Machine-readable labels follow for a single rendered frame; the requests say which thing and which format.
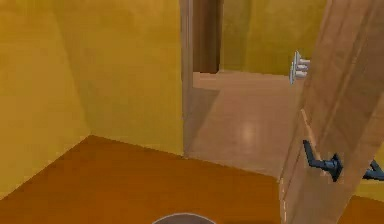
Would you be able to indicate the light brown wooden room door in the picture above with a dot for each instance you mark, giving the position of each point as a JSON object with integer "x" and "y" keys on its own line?
{"x": 336, "y": 100}

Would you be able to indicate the dark brown wooden room door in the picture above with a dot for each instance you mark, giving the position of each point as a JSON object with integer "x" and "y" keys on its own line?
{"x": 206, "y": 36}

